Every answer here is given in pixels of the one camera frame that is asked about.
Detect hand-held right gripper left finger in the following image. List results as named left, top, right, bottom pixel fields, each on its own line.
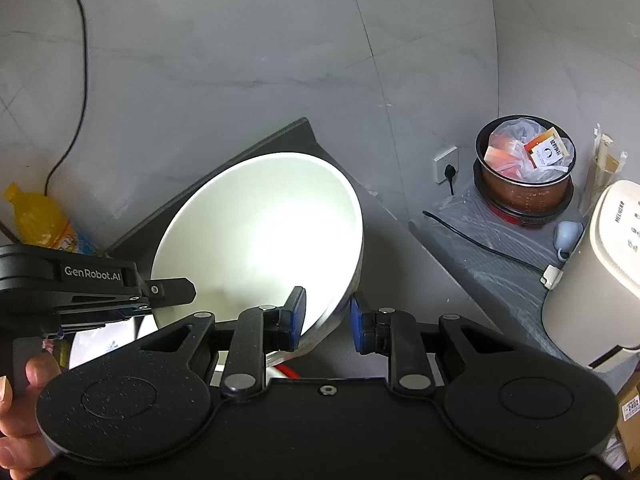
left=135, top=286, right=308, bottom=396

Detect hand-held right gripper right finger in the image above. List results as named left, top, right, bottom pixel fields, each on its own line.
left=349, top=292, right=531, bottom=394

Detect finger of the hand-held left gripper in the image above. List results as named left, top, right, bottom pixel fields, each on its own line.
left=142, top=277, right=197, bottom=311

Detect white plate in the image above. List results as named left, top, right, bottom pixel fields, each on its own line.
left=68, top=317, right=155, bottom=371

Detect person's left hand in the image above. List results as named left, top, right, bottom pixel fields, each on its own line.
left=0, top=353, right=64, bottom=480

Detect orange juice bottle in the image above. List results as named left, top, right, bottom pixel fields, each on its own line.
left=4, top=183, right=82, bottom=256

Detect red cooker base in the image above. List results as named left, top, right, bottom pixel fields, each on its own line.
left=472, top=157, right=575, bottom=232

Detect trash bin with bag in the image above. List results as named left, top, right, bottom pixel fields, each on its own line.
left=475, top=116, right=577, bottom=212

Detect pale blue cup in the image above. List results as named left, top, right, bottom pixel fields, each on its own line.
left=553, top=220, right=585, bottom=262

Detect clear plastic bag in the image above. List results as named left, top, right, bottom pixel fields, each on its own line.
left=487, top=117, right=572, bottom=182

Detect cream white kitchen appliance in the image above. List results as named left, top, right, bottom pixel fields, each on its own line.
left=541, top=180, right=640, bottom=367

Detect orange white packet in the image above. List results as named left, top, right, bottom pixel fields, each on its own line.
left=524, top=128, right=569, bottom=170

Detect cardboard box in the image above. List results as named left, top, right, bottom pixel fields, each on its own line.
left=614, top=370, right=640, bottom=472

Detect wrapped chopstick packets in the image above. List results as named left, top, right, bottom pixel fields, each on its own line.
left=580, top=124, right=629, bottom=217

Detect black power cord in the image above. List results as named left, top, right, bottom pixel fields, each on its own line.
left=422, top=210, right=549, bottom=277

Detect white wall socket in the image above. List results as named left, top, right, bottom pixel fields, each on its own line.
left=432, top=146, right=460, bottom=185

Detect white cord connector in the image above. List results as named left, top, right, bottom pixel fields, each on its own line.
left=539, top=264, right=565, bottom=290

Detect black hanging cable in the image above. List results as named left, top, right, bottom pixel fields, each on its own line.
left=44, top=0, right=91, bottom=197

